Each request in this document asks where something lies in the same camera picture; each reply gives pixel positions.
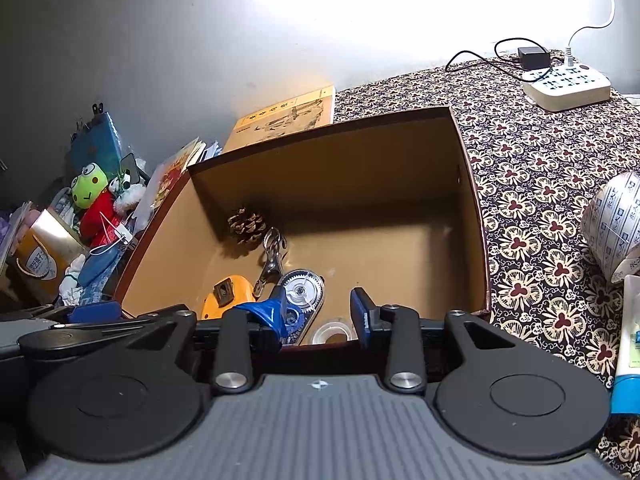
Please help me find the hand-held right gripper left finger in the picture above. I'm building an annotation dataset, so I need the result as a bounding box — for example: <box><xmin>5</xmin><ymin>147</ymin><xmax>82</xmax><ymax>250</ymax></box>
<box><xmin>127</xmin><ymin>285</ymin><xmax>293</xmax><ymax>395</ymax></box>

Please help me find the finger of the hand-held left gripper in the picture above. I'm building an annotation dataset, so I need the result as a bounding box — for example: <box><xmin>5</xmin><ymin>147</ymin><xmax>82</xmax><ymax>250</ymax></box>
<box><xmin>17</xmin><ymin>301</ymin><xmax>171</xmax><ymax>358</ymax></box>

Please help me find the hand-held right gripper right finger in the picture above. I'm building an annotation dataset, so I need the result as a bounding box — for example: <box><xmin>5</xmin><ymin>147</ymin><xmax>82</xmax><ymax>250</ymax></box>
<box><xmin>350</xmin><ymin>287</ymin><xmax>526</xmax><ymax>393</ymax></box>

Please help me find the blue correction tape dispenser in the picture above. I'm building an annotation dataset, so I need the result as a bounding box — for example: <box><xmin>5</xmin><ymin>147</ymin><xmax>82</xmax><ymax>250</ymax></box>
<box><xmin>272</xmin><ymin>268</ymin><xmax>326</xmax><ymax>346</ymax></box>

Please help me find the yellow tape measure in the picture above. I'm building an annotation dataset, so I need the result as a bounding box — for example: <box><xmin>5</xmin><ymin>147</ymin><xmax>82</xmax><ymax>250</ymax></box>
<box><xmin>201</xmin><ymin>275</ymin><xmax>258</xmax><ymax>321</ymax></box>

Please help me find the clear tape roll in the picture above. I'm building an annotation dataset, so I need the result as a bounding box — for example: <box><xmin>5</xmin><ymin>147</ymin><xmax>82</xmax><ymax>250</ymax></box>
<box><xmin>309</xmin><ymin>316</ymin><xmax>358</xmax><ymax>345</ymax></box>

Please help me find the metal clip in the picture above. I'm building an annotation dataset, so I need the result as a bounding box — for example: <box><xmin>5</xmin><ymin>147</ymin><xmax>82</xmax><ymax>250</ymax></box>
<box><xmin>252</xmin><ymin>226</ymin><xmax>288</xmax><ymax>298</ymax></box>

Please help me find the pine cone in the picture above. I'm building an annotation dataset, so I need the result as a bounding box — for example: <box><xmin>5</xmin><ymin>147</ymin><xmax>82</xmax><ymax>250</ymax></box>
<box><xmin>227</xmin><ymin>207</ymin><xmax>268</xmax><ymax>246</ymax></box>

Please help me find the brown cardboard box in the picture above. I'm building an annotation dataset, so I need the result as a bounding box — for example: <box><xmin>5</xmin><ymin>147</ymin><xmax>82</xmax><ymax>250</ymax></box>
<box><xmin>114</xmin><ymin>106</ymin><xmax>493</xmax><ymax>348</ymax></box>

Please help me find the white crumpled cloth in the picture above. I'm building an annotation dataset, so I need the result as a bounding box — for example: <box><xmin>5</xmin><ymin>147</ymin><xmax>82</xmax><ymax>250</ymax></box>
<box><xmin>59</xmin><ymin>254</ymin><xmax>88</xmax><ymax>306</ymax></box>

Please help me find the blue patterned cloth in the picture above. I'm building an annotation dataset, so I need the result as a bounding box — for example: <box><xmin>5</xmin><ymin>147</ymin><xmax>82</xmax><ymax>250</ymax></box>
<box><xmin>75</xmin><ymin>245</ymin><xmax>131</xmax><ymax>306</ymax></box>

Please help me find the golden box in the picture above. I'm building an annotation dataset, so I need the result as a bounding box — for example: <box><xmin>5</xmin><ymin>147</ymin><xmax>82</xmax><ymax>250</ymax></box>
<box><xmin>12</xmin><ymin>208</ymin><xmax>90</xmax><ymax>301</ymax></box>

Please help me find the small panda plush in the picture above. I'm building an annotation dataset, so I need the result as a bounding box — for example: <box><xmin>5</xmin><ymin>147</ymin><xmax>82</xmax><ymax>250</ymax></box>
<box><xmin>109</xmin><ymin>170</ymin><xmax>146</xmax><ymax>213</ymax></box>

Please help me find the green frog plush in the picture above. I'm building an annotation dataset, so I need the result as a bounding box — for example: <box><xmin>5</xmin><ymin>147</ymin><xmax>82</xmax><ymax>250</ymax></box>
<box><xmin>70</xmin><ymin>161</ymin><xmax>118</xmax><ymax>248</ymax></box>

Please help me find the dark rectangular panel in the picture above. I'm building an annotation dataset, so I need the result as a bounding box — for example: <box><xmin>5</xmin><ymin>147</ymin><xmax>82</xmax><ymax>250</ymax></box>
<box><xmin>121</xmin><ymin>152</ymin><xmax>151</xmax><ymax>183</ymax></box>

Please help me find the stack of booklets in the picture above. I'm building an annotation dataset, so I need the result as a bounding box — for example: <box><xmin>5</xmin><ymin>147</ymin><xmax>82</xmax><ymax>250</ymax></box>
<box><xmin>145</xmin><ymin>137</ymin><xmax>201</xmax><ymax>211</ymax></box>

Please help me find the blue notebook with clips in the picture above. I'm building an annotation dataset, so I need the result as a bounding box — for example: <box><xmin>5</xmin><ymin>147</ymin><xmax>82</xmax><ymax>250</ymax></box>
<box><xmin>70</xmin><ymin>112</ymin><xmax>123</xmax><ymax>181</ymax></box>

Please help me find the yellow book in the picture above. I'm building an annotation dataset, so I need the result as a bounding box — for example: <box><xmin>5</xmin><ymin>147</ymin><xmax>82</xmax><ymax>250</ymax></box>
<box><xmin>222</xmin><ymin>85</ymin><xmax>336</xmax><ymax>153</ymax></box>

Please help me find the white label roll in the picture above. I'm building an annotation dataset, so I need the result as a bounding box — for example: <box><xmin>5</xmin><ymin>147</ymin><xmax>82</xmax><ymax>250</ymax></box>
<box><xmin>581</xmin><ymin>171</ymin><xmax>640</xmax><ymax>283</ymax></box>

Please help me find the white blue tube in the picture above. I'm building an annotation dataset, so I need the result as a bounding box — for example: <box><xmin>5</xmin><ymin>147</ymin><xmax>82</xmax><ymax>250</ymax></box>
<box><xmin>611</xmin><ymin>275</ymin><xmax>640</xmax><ymax>415</ymax></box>

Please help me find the white power strip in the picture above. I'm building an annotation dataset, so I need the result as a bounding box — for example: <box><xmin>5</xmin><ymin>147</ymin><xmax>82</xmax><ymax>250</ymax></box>
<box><xmin>522</xmin><ymin>62</ymin><xmax>612</xmax><ymax>112</ymax></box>

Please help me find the black power adapter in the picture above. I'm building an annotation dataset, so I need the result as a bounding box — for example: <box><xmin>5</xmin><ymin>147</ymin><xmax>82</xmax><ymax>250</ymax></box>
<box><xmin>517</xmin><ymin>46</ymin><xmax>552</xmax><ymax>71</ymax></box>

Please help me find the white charging cable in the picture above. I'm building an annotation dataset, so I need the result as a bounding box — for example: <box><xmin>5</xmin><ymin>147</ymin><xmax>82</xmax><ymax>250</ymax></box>
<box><xmin>90</xmin><ymin>210</ymin><xmax>136</xmax><ymax>258</ymax></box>

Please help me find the black cable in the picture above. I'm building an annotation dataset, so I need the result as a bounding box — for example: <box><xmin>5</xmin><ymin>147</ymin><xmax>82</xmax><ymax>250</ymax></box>
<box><xmin>445</xmin><ymin>37</ymin><xmax>551</xmax><ymax>81</ymax></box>

